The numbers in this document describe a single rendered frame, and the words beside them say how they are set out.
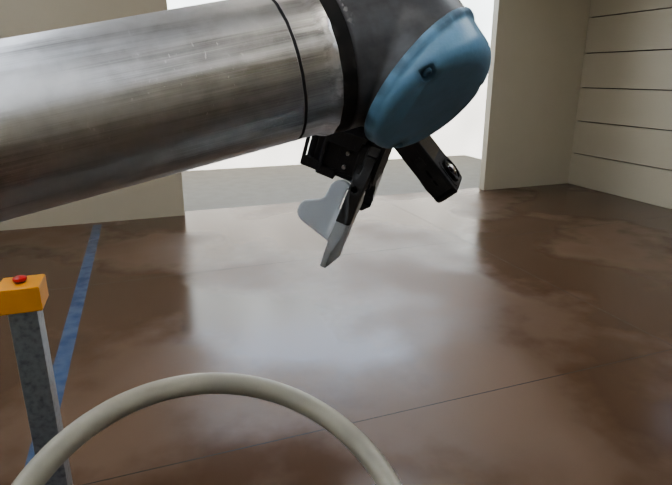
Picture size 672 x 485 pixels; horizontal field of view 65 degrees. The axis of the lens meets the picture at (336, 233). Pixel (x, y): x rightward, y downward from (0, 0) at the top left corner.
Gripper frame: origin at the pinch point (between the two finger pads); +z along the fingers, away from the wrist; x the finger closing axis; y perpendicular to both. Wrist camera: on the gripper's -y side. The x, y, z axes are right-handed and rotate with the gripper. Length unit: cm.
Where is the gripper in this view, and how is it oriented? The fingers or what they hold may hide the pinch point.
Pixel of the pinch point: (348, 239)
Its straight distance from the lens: 62.7
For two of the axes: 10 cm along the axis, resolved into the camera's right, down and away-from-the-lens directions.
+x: -3.1, 4.5, -8.4
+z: -2.6, 8.1, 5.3
